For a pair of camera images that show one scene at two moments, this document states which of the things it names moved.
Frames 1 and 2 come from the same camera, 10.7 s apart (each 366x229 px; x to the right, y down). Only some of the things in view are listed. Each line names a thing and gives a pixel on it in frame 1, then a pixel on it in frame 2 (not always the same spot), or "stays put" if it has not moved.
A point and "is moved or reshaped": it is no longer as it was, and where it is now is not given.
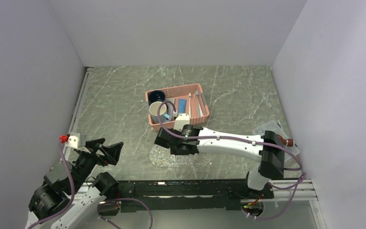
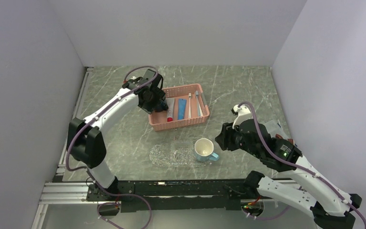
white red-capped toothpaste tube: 170,107 stays put
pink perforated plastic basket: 164,104 stays put
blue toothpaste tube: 182,104 stays put
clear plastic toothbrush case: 275,126 stays put
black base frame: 179,196 stays put
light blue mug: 153,112 → 204,148
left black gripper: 111,152 → 159,95
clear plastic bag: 160,156 stays put
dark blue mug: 156,96 is moved or reshaped
